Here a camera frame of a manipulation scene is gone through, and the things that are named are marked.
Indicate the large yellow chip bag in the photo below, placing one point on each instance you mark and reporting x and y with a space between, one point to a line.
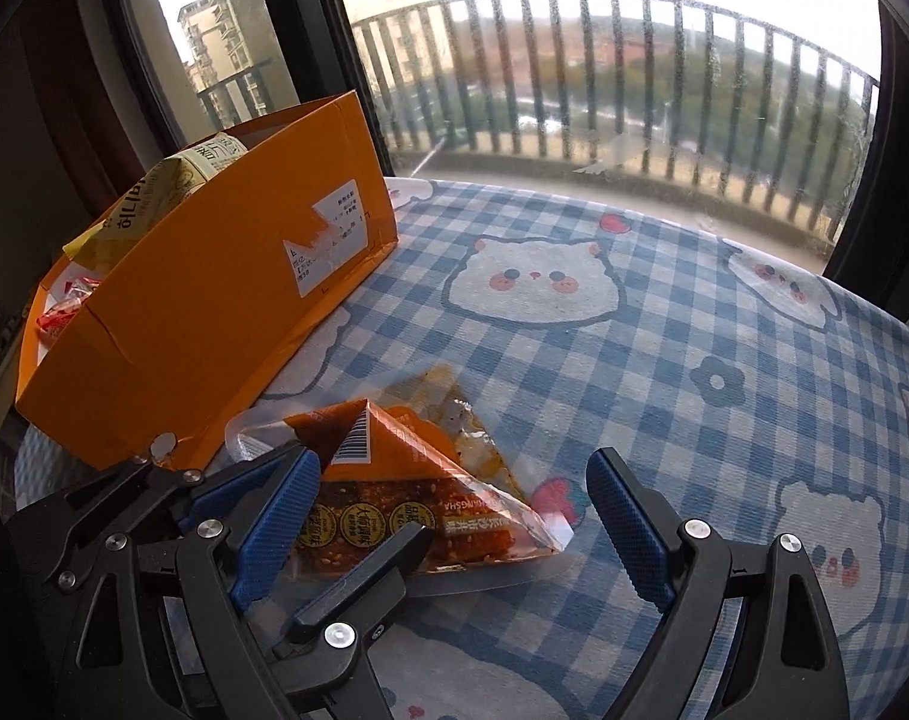
154 187

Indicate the clear orange triangular snack packet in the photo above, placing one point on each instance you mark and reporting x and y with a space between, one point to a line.
394 465

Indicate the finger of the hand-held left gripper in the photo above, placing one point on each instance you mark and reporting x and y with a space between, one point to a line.
364 585
218 486

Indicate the apartment building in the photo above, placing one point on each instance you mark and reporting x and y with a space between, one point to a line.
214 30

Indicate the red clear peanut bag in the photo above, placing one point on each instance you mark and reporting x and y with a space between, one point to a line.
64 307

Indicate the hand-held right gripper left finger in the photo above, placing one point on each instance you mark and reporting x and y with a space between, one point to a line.
278 532

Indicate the orange cardboard box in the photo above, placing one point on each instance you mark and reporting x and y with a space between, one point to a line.
199 300

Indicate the blue checked printed tablecloth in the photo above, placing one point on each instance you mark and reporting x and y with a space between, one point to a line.
649 360

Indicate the black window frame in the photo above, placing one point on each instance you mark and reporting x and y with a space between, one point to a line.
312 15

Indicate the white sheet on balcony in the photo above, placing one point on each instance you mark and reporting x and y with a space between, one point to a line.
608 154

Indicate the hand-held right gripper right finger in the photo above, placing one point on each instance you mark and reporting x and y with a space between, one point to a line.
630 532

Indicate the dark red curtain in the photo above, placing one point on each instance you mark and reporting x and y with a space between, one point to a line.
64 90

